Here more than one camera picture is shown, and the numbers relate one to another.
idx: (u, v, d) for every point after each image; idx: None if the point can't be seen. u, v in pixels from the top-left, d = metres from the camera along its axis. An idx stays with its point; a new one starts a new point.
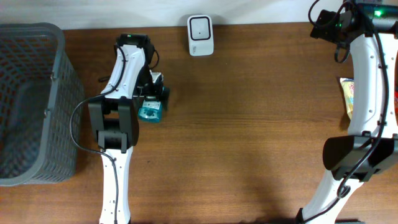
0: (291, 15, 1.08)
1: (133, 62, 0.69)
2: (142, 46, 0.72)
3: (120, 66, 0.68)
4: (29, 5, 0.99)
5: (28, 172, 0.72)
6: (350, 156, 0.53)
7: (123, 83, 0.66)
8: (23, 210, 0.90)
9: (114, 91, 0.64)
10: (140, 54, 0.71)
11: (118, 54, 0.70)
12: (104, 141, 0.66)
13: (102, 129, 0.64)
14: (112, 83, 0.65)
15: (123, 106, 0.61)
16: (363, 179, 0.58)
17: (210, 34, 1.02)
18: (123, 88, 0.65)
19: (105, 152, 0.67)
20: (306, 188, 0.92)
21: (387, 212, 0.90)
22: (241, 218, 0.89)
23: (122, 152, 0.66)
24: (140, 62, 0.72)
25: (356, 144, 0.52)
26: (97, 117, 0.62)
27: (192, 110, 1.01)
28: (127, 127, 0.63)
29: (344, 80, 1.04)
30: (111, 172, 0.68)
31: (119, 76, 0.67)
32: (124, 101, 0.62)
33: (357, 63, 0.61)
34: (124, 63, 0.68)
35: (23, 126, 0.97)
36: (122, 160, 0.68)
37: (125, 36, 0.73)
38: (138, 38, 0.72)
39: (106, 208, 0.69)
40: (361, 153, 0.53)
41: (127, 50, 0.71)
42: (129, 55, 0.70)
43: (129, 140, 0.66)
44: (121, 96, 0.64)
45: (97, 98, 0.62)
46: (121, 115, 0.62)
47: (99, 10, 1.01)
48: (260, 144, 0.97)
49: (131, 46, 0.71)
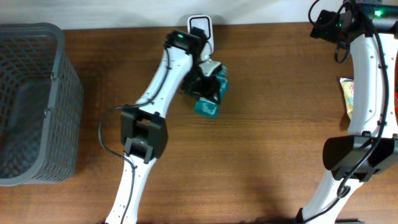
0: (291, 15, 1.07)
1: (177, 71, 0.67)
2: (192, 52, 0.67)
3: (161, 74, 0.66)
4: (28, 7, 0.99)
5: (28, 172, 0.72)
6: (350, 156, 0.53)
7: (160, 95, 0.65)
8: (23, 209, 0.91)
9: (149, 103, 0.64)
10: (186, 61, 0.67)
11: (164, 58, 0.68)
12: (131, 146, 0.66)
13: (130, 136, 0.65)
14: (149, 94, 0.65)
15: (155, 124, 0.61)
16: (363, 179, 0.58)
17: (210, 34, 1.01)
18: (159, 101, 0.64)
19: (128, 157, 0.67)
20: (306, 188, 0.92)
21: (387, 212, 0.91)
22: (241, 218, 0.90)
23: (145, 162, 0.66)
24: (185, 69, 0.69)
25: (355, 144, 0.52)
26: (128, 126, 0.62)
27: (192, 109, 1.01)
28: (155, 141, 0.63)
29: (344, 80, 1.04)
30: (129, 178, 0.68)
31: (158, 87, 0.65)
32: (157, 118, 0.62)
33: (357, 62, 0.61)
34: (167, 70, 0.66)
35: (23, 126, 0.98)
36: (143, 170, 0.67)
37: (176, 34, 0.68)
38: (189, 40, 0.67)
39: (114, 210, 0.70)
40: (361, 152, 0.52)
41: (173, 55, 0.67)
42: (174, 62, 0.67)
43: (153, 153, 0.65)
44: (155, 110, 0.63)
45: (132, 109, 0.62)
46: (151, 130, 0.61)
47: (98, 10, 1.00)
48: (260, 144, 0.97)
49: (179, 50, 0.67)
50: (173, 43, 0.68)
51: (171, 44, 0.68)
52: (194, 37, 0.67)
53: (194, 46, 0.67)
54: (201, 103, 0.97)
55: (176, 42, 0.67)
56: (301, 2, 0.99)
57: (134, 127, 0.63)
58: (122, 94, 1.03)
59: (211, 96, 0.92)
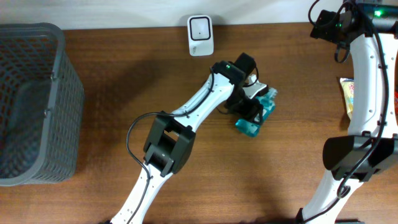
0: (291, 15, 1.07)
1: (218, 95, 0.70)
2: (235, 82, 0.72)
3: (203, 94, 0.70)
4: (28, 7, 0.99)
5: (28, 172, 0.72)
6: (351, 156, 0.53)
7: (196, 111, 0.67)
8: (23, 209, 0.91)
9: (185, 116, 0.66)
10: (227, 89, 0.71)
11: (208, 81, 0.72)
12: (152, 155, 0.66)
13: (154, 144, 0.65)
14: (186, 107, 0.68)
15: (185, 136, 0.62)
16: (363, 179, 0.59)
17: (210, 34, 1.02)
18: (194, 116, 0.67)
19: (147, 165, 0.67)
20: (306, 188, 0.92)
21: (387, 212, 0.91)
22: (241, 218, 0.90)
23: (161, 175, 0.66)
24: (223, 96, 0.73)
25: (356, 144, 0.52)
26: (157, 132, 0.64)
27: None
28: (178, 155, 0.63)
29: (344, 80, 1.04)
30: (143, 186, 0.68)
31: (196, 104, 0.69)
32: (188, 131, 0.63)
33: (357, 63, 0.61)
34: (208, 92, 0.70)
35: (23, 126, 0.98)
36: (158, 182, 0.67)
37: (224, 65, 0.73)
38: (234, 72, 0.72)
39: (121, 213, 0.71)
40: (362, 153, 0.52)
41: (217, 81, 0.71)
42: (216, 86, 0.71)
43: (171, 167, 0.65)
44: (188, 123, 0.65)
45: (166, 117, 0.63)
46: (178, 142, 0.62)
47: (98, 10, 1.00)
48: (260, 144, 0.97)
49: (224, 78, 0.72)
50: (220, 71, 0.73)
51: (217, 71, 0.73)
52: (240, 70, 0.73)
53: (240, 78, 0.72)
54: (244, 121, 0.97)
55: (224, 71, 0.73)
56: (301, 2, 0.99)
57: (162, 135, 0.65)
58: (122, 94, 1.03)
59: (252, 118, 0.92)
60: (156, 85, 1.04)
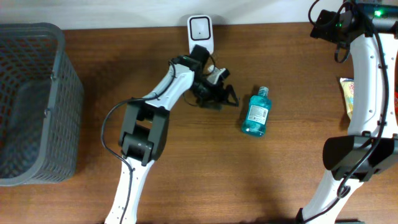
0: (291, 15, 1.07)
1: (181, 81, 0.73)
2: (194, 69, 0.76)
3: (167, 81, 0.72)
4: (28, 7, 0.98)
5: (28, 172, 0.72)
6: (350, 156, 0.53)
7: (166, 94, 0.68)
8: (23, 210, 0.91)
9: (155, 99, 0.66)
10: (188, 76, 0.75)
11: (170, 70, 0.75)
12: (129, 147, 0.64)
13: (130, 134, 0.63)
14: (156, 92, 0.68)
15: (159, 116, 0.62)
16: (363, 178, 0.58)
17: (210, 34, 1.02)
18: (165, 99, 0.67)
19: (126, 159, 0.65)
20: (306, 188, 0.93)
21: (387, 212, 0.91)
22: (241, 218, 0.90)
23: (142, 164, 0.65)
24: (187, 82, 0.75)
25: (354, 145, 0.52)
26: (132, 119, 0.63)
27: (193, 110, 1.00)
28: (156, 138, 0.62)
29: (344, 80, 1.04)
30: (127, 180, 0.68)
31: (163, 89, 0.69)
32: (161, 111, 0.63)
33: (357, 62, 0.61)
34: (172, 78, 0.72)
35: (23, 126, 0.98)
36: (140, 172, 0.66)
37: (181, 57, 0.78)
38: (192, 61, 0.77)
39: (114, 211, 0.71)
40: (361, 152, 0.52)
41: (180, 70, 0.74)
42: (179, 74, 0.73)
43: (150, 155, 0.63)
44: (160, 104, 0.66)
45: (138, 101, 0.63)
46: (155, 124, 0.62)
47: (98, 10, 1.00)
48: (260, 144, 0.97)
49: (183, 66, 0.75)
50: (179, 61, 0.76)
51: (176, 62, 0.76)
52: (196, 61, 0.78)
53: (196, 65, 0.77)
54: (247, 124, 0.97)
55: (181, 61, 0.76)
56: (301, 2, 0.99)
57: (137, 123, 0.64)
58: (122, 94, 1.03)
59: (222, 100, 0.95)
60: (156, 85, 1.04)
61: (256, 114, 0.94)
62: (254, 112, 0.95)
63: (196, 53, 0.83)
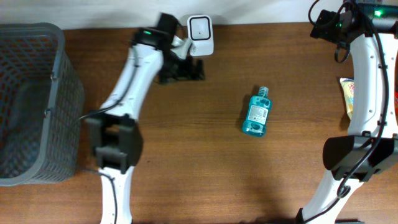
0: (291, 15, 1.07)
1: (145, 68, 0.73)
2: (160, 47, 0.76)
3: (131, 71, 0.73)
4: (28, 7, 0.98)
5: (28, 173, 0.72)
6: (349, 157, 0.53)
7: (128, 96, 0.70)
8: (23, 209, 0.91)
9: (117, 105, 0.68)
10: (155, 56, 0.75)
11: (131, 56, 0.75)
12: (102, 158, 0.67)
13: (100, 145, 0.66)
14: (117, 96, 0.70)
15: (125, 126, 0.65)
16: (364, 178, 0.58)
17: (210, 34, 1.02)
18: (128, 102, 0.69)
19: (104, 170, 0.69)
20: (306, 188, 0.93)
21: (387, 212, 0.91)
22: (241, 218, 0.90)
23: (122, 172, 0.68)
24: (155, 66, 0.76)
25: (354, 146, 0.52)
26: (97, 132, 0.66)
27: (192, 110, 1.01)
28: (127, 147, 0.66)
29: (344, 80, 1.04)
30: (109, 189, 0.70)
31: (125, 88, 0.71)
32: (127, 120, 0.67)
33: (357, 62, 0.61)
34: (135, 67, 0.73)
35: (23, 126, 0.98)
36: (122, 180, 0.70)
37: (143, 32, 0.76)
38: (155, 37, 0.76)
39: (105, 219, 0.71)
40: (361, 153, 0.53)
41: (141, 54, 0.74)
42: (143, 60, 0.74)
43: (127, 162, 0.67)
44: (124, 111, 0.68)
45: (99, 113, 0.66)
46: (122, 134, 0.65)
47: (98, 10, 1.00)
48: (260, 144, 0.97)
49: (147, 48, 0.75)
50: (141, 41, 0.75)
51: (138, 42, 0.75)
52: (161, 33, 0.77)
53: (160, 39, 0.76)
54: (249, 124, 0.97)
55: (143, 41, 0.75)
56: (301, 2, 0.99)
57: (102, 135, 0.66)
58: None
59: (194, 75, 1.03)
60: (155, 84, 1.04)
61: (256, 114, 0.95)
62: (254, 112, 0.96)
63: (161, 23, 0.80)
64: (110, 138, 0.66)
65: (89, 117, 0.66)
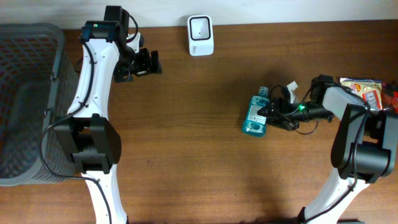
0: (291, 15, 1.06)
1: (103, 62, 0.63)
2: (113, 38, 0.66)
3: (88, 70, 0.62)
4: (27, 7, 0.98)
5: (28, 172, 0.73)
6: (352, 126, 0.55)
7: (93, 94, 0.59)
8: (23, 210, 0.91)
9: (83, 107, 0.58)
10: (111, 49, 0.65)
11: (84, 53, 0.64)
12: (83, 162, 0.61)
13: (76, 152, 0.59)
14: (80, 98, 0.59)
15: (96, 126, 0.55)
16: (370, 179, 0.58)
17: (209, 34, 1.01)
18: (94, 101, 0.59)
19: (86, 173, 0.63)
20: (306, 188, 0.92)
21: (387, 212, 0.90)
22: (241, 218, 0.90)
23: (105, 172, 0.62)
24: (112, 58, 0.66)
25: (353, 111, 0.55)
26: (69, 139, 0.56)
27: (192, 110, 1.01)
28: (106, 145, 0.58)
29: (344, 79, 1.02)
30: (97, 191, 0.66)
31: (87, 87, 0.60)
32: (97, 119, 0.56)
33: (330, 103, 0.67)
34: (92, 65, 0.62)
35: (23, 126, 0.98)
36: (107, 180, 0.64)
37: (91, 25, 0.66)
38: (107, 28, 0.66)
39: (100, 219, 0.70)
40: (360, 119, 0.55)
41: (94, 48, 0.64)
42: (97, 55, 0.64)
43: (109, 161, 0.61)
44: (92, 112, 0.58)
45: (64, 119, 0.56)
46: (95, 135, 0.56)
47: (98, 10, 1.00)
48: (260, 144, 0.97)
49: (99, 41, 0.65)
50: (91, 36, 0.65)
51: (89, 38, 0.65)
52: (111, 23, 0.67)
53: (109, 32, 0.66)
54: (249, 124, 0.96)
55: (94, 34, 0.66)
56: (301, 1, 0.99)
57: (76, 141, 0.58)
58: (122, 94, 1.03)
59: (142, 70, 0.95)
60: (155, 85, 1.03)
61: (256, 114, 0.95)
62: (254, 112, 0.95)
63: (106, 17, 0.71)
64: (86, 139, 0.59)
65: (54, 126, 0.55)
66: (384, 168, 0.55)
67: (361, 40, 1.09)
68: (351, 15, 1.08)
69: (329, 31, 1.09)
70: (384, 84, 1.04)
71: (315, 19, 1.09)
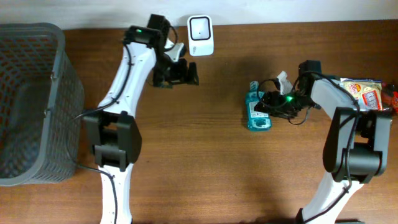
0: (292, 15, 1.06)
1: (140, 66, 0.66)
2: (153, 45, 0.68)
3: (125, 70, 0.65)
4: (28, 7, 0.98)
5: (28, 173, 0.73)
6: (342, 129, 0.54)
7: (125, 93, 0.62)
8: (23, 210, 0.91)
9: (115, 102, 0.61)
10: (149, 55, 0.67)
11: (124, 55, 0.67)
12: (102, 157, 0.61)
13: (98, 144, 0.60)
14: (113, 94, 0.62)
15: (122, 123, 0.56)
16: (364, 180, 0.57)
17: (210, 34, 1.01)
18: (125, 99, 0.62)
19: (103, 168, 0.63)
20: (306, 188, 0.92)
21: (387, 212, 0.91)
22: (241, 218, 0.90)
23: (121, 170, 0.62)
24: (149, 63, 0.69)
25: (342, 116, 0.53)
26: (94, 131, 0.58)
27: (193, 110, 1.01)
28: (127, 143, 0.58)
29: (344, 79, 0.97)
30: (109, 186, 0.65)
31: (121, 86, 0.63)
32: (125, 117, 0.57)
33: (319, 97, 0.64)
34: (129, 66, 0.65)
35: (24, 126, 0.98)
36: (122, 177, 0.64)
37: (135, 30, 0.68)
38: (149, 35, 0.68)
39: (105, 217, 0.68)
40: (351, 124, 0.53)
41: (134, 51, 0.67)
42: (135, 58, 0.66)
43: (127, 159, 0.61)
44: (122, 109, 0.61)
45: (94, 111, 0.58)
46: (119, 132, 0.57)
47: (98, 10, 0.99)
48: (260, 144, 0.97)
49: (139, 45, 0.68)
50: (134, 39, 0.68)
51: (130, 41, 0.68)
52: (153, 30, 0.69)
53: (151, 38, 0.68)
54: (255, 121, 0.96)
55: (135, 39, 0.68)
56: (302, 1, 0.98)
57: (101, 134, 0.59)
58: None
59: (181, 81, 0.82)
60: None
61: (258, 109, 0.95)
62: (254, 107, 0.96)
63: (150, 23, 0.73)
64: (109, 135, 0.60)
65: (86, 116, 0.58)
66: (376, 167, 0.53)
67: (362, 40, 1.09)
68: (352, 14, 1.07)
69: (329, 31, 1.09)
70: (384, 84, 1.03)
71: (316, 19, 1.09)
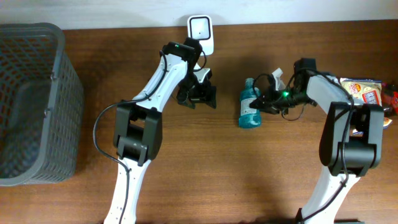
0: (291, 15, 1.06)
1: (173, 74, 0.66)
2: (188, 60, 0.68)
3: (159, 74, 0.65)
4: (27, 7, 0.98)
5: (28, 173, 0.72)
6: (336, 122, 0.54)
7: (157, 93, 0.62)
8: (23, 210, 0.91)
9: (147, 99, 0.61)
10: (182, 66, 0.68)
11: (161, 61, 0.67)
12: (124, 149, 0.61)
13: (123, 135, 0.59)
14: (147, 90, 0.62)
15: (151, 118, 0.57)
16: (360, 173, 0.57)
17: (209, 34, 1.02)
18: (156, 98, 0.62)
19: (122, 160, 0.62)
20: (306, 188, 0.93)
21: (386, 212, 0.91)
22: (241, 218, 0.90)
23: (139, 165, 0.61)
24: (180, 74, 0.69)
25: (336, 110, 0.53)
26: (122, 123, 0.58)
27: (194, 110, 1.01)
28: (149, 138, 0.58)
29: (344, 79, 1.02)
30: (124, 180, 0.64)
31: (154, 87, 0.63)
32: (154, 112, 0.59)
33: (314, 94, 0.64)
34: (164, 72, 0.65)
35: (23, 126, 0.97)
36: (138, 172, 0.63)
37: (173, 45, 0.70)
38: (186, 50, 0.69)
39: (112, 211, 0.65)
40: (346, 117, 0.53)
41: (171, 60, 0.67)
42: (171, 66, 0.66)
43: (147, 155, 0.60)
44: (152, 106, 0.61)
45: (127, 103, 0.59)
46: (147, 126, 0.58)
47: (98, 10, 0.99)
48: (260, 144, 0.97)
49: (175, 56, 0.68)
50: (171, 51, 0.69)
51: (168, 51, 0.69)
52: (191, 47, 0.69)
53: (187, 53, 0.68)
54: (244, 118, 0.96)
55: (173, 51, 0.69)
56: (302, 2, 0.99)
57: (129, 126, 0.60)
58: (122, 94, 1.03)
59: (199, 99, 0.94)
60: None
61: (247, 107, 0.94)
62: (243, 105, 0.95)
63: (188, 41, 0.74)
64: (135, 130, 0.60)
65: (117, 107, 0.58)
66: (370, 160, 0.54)
67: (361, 40, 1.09)
68: (351, 15, 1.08)
69: (329, 31, 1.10)
70: (383, 84, 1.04)
71: (316, 19, 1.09)
